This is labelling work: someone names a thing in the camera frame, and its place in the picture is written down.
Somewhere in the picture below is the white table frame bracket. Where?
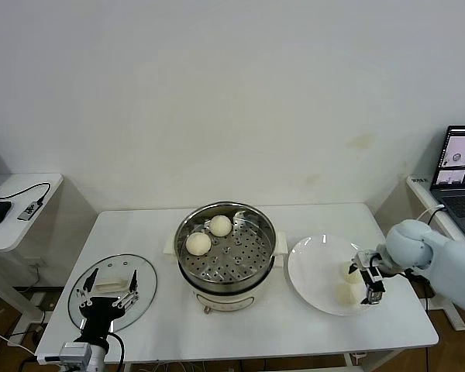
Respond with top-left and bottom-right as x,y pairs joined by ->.
343,350 -> 373,372

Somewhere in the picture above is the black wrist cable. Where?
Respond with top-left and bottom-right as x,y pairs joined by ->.
107,332 -> 126,366
382,270 -> 431,284

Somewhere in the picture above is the round glass pot lid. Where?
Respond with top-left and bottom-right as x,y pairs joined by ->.
67,253 -> 158,335

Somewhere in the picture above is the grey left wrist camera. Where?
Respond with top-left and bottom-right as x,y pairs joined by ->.
36,341 -> 93,365

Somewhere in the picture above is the white side desk with mouse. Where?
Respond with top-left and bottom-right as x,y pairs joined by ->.
0,173 -> 65,322

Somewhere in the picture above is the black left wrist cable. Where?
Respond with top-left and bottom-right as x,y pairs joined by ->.
107,332 -> 126,366

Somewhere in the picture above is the grey open laptop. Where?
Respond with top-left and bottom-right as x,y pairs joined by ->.
429,124 -> 465,244

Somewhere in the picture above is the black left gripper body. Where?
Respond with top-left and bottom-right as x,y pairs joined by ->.
75,297 -> 126,343

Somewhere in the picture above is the black laptop power cable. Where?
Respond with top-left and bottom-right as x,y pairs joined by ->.
425,207 -> 446,228

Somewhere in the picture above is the cream electric cooking pot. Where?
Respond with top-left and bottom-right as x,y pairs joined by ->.
163,230 -> 288,315

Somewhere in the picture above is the white side desk with laptop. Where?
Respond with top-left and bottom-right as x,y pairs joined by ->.
405,174 -> 465,331

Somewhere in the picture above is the grey usb hub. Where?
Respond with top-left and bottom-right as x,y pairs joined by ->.
17,201 -> 40,222

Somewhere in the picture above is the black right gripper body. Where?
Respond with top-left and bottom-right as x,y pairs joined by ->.
366,259 -> 387,291

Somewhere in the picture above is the white steamed baozi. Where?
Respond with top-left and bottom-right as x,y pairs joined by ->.
334,282 -> 363,305
209,215 -> 233,237
185,232 -> 212,257
339,261 -> 360,284

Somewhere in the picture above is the round white plate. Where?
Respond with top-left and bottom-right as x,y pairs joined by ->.
287,234 -> 383,317

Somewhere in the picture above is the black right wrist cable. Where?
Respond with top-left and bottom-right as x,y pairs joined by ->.
382,270 -> 431,284

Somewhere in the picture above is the perforated steel steamer basket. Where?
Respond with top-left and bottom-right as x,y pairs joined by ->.
173,200 -> 277,288

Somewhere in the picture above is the white laptop cable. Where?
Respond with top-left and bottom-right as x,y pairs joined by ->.
420,205 -> 446,222

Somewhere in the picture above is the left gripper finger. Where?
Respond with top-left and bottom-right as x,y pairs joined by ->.
114,269 -> 140,309
75,267 -> 99,307

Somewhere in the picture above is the black usb hub cable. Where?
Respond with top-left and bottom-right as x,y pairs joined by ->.
0,181 -> 51,212

